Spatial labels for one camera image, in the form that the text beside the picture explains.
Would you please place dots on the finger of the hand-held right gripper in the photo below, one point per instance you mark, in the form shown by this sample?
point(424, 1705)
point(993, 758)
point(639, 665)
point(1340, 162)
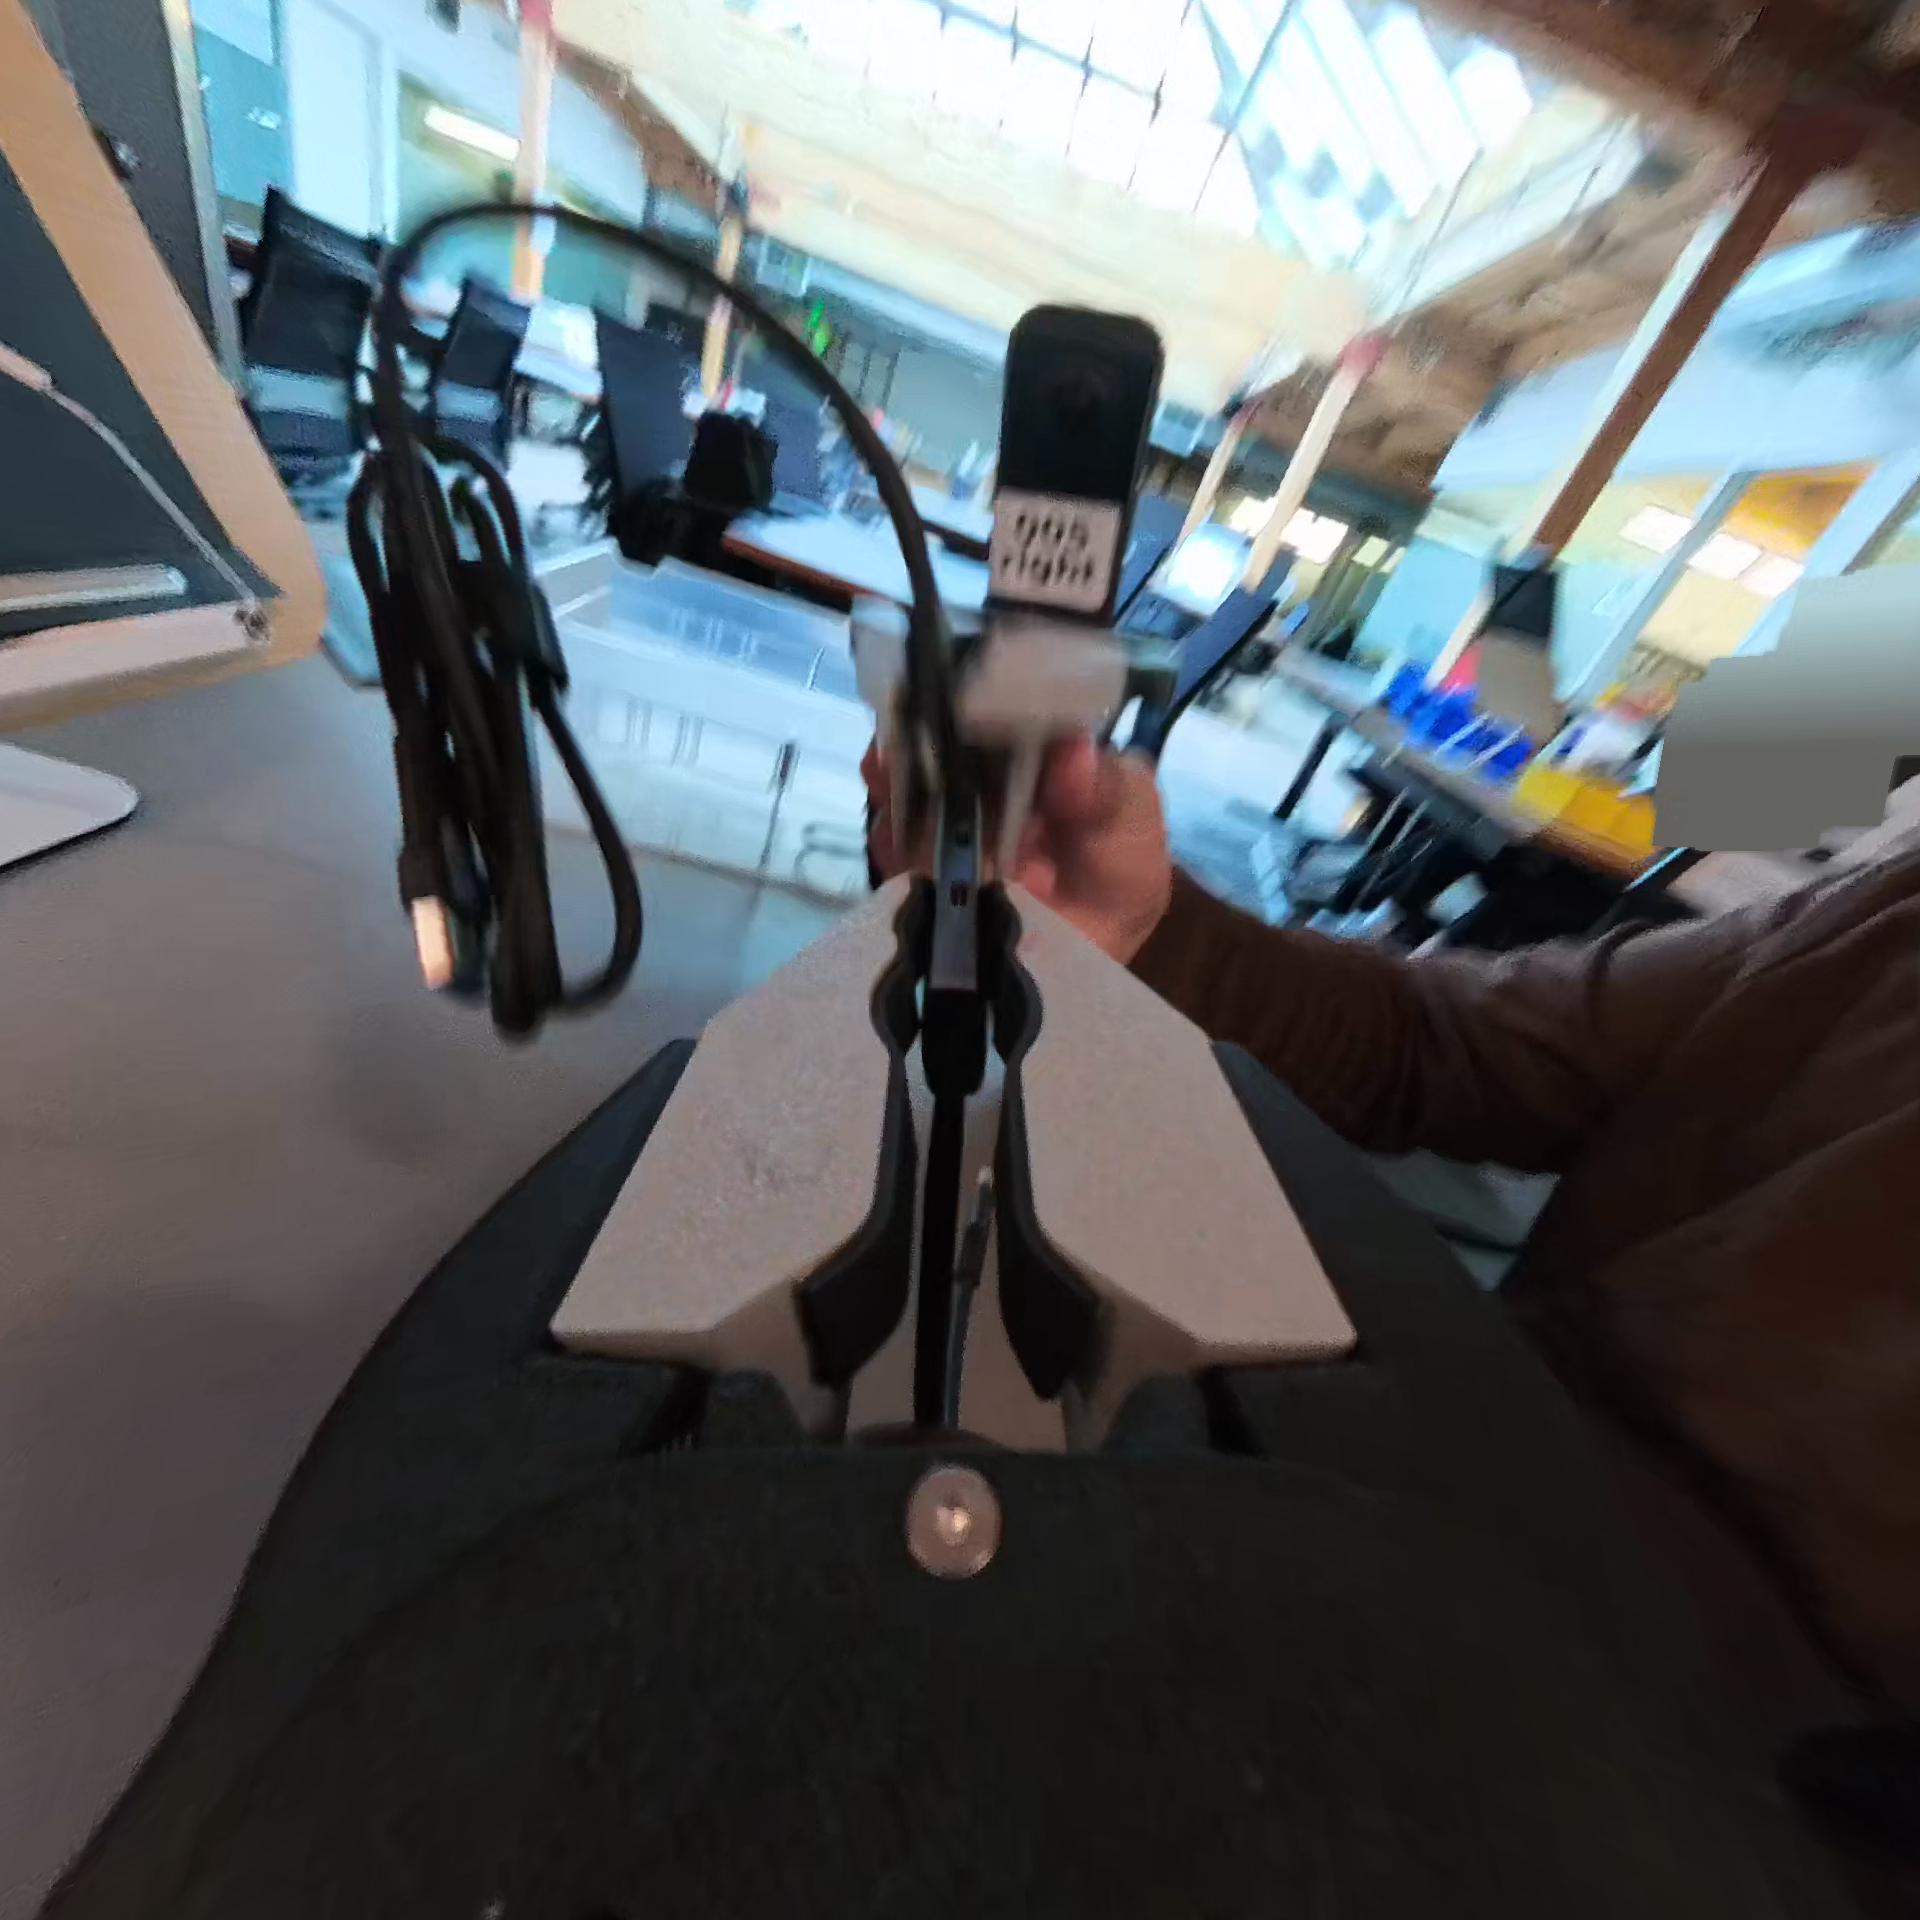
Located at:
point(900, 661)
point(1049, 682)

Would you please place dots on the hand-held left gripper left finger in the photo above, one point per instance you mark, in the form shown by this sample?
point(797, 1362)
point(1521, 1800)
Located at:
point(749, 1141)

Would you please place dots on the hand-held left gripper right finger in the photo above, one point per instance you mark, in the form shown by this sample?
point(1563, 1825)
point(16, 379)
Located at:
point(1171, 1171)

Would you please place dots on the grey usb hub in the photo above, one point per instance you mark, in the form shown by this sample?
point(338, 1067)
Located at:
point(956, 900)

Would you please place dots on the person's right hand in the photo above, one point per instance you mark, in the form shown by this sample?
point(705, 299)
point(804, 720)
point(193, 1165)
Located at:
point(1108, 856)

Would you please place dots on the clear plastic bin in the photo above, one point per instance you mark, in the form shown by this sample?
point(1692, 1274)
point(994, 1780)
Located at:
point(705, 675)

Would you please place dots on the blue storage bin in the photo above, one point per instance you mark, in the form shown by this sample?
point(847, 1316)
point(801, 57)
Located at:
point(1448, 714)

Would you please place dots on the black office chair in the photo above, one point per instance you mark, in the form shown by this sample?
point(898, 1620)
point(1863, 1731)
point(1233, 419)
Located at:
point(481, 360)
point(307, 330)

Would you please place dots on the yellow storage bin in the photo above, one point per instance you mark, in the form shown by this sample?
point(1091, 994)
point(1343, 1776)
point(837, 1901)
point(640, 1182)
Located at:
point(1583, 796)

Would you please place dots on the person's torso brown top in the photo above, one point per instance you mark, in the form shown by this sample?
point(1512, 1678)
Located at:
point(1723, 1349)

